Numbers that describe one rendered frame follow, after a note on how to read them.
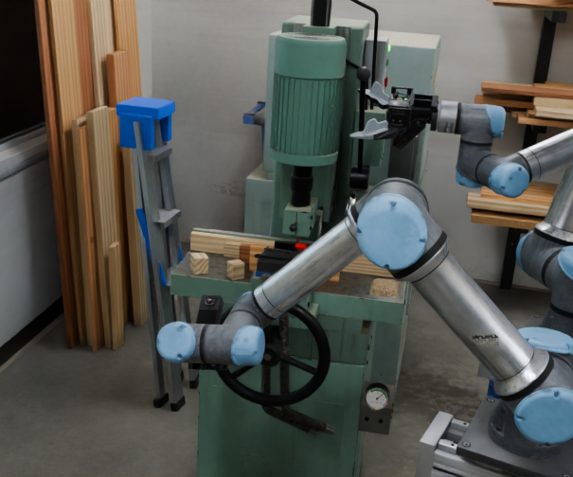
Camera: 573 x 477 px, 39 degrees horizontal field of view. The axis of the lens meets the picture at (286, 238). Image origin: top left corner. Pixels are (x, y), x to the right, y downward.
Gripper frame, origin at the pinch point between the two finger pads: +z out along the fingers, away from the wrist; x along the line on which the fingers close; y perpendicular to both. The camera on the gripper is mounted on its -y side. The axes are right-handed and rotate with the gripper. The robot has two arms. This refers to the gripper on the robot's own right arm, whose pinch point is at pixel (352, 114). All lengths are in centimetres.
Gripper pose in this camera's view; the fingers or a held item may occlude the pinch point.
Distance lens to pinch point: 196.5
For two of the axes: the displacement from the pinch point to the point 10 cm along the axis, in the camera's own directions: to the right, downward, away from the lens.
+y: -0.6, -5.6, -8.2
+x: -1.8, 8.2, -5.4
